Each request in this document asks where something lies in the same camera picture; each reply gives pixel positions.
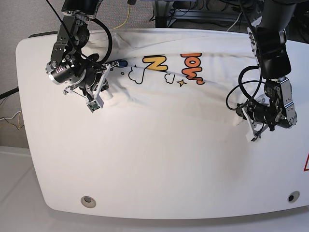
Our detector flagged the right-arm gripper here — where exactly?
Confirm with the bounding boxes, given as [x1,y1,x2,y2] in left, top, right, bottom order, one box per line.
[63,61,120,104]

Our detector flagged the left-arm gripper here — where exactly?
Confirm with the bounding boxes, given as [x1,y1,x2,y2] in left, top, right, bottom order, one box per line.
[236,96,275,138]

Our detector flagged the white printed T-shirt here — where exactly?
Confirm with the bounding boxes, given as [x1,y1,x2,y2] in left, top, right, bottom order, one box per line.
[101,29,255,128]

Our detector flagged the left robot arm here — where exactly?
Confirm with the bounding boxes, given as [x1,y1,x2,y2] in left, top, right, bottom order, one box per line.
[236,0,299,141]

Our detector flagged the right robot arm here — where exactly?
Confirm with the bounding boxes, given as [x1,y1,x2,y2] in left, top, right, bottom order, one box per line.
[45,0,127,112]

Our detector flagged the right table grommet hole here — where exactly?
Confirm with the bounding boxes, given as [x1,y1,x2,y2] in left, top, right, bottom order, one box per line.
[288,191,300,203]

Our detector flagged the table grommet hole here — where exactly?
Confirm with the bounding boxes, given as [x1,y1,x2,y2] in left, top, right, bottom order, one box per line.
[81,196,96,208]
[288,191,300,203]

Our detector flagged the left table grommet hole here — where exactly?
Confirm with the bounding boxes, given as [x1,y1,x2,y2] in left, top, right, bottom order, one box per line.
[81,196,96,208]

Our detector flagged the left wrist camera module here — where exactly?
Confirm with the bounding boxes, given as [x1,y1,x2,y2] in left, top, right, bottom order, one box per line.
[246,131,260,142]

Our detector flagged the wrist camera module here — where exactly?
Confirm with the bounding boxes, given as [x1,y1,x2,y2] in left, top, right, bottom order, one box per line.
[86,97,104,113]
[246,131,260,142]

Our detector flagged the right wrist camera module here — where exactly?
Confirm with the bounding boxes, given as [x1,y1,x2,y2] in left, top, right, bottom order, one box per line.
[86,97,104,113]

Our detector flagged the black left-arm cable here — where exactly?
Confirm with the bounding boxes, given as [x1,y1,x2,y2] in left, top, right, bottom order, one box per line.
[225,65,268,111]

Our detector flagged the black right-arm cable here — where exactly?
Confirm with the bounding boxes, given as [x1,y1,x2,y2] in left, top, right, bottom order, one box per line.
[84,18,113,66]

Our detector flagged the yellow floor cable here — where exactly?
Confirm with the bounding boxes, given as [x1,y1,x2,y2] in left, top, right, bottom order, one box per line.
[113,3,132,30]

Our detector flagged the yellow white side cables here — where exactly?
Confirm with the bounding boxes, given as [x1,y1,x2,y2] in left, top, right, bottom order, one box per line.
[0,111,24,131]

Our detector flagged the black equipment rack frame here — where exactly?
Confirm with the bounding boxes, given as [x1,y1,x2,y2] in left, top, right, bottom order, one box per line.
[150,0,246,28]

